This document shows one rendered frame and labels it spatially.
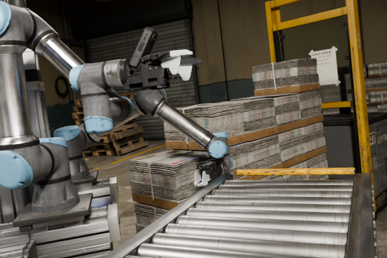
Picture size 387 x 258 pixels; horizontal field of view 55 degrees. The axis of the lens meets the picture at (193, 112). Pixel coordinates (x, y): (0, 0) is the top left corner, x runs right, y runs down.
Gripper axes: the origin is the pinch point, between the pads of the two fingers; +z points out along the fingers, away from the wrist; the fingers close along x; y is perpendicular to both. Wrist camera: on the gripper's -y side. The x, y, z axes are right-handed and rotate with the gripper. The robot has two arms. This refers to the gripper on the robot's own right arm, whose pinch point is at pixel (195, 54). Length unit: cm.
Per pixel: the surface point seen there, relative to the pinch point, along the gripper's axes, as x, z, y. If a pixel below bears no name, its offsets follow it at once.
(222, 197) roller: -26.9, -1.2, 40.7
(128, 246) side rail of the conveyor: 10.0, -17.4, 45.5
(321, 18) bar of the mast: -208, 54, -66
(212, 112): -96, -16, 8
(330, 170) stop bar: -47, 34, 36
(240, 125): -116, -4, 15
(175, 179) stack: -73, -31, 39
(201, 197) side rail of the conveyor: -27.4, -8.3, 40.3
